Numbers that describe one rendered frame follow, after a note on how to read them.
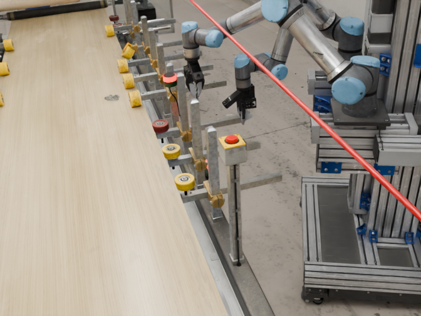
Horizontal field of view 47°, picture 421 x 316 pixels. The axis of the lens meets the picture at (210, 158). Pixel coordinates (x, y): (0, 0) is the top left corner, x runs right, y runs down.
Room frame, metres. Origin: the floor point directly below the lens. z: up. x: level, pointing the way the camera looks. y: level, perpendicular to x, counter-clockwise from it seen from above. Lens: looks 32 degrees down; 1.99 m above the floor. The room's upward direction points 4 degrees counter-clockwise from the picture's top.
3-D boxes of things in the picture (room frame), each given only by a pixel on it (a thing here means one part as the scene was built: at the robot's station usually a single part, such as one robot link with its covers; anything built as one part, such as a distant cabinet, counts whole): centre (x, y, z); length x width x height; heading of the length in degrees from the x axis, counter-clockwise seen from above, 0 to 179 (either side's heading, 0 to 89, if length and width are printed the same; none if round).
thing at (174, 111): (2.29, 0.17, 0.88); 0.03 x 0.03 x 0.48; 14
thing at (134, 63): (2.83, 0.25, 0.95); 0.50 x 0.04 x 0.04; 104
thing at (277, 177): (1.62, -0.08, 0.81); 0.43 x 0.03 x 0.04; 104
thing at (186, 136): (2.07, 0.12, 0.85); 0.13 x 0.06 x 0.05; 14
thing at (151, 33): (2.77, 0.29, 0.91); 0.03 x 0.03 x 0.48; 14
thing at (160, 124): (2.06, 0.23, 0.85); 0.08 x 0.08 x 0.11
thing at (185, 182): (1.57, 0.11, 0.85); 0.08 x 0.08 x 0.11
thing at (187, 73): (2.14, 0.05, 1.15); 0.09 x 0.08 x 0.12; 14
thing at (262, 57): (2.19, -0.28, 1.12); 0.11 x 0.11 x 0.08; 27
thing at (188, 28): (2.13, 0.05, 1.30); 0.09 x 0.08 x 0.11; 55
